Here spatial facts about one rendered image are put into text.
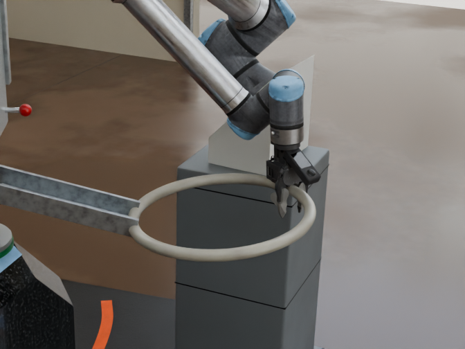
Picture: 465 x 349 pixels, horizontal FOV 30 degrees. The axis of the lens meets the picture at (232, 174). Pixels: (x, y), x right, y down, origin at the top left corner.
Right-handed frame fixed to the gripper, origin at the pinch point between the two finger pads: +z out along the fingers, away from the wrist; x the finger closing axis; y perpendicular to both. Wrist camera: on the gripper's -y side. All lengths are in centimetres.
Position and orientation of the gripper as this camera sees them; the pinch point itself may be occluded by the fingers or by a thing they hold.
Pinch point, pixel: (292, 211)
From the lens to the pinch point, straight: 239.9
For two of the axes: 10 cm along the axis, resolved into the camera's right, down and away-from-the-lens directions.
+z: 0.4, 9.3, 3.7
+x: -8.4, 2.3, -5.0
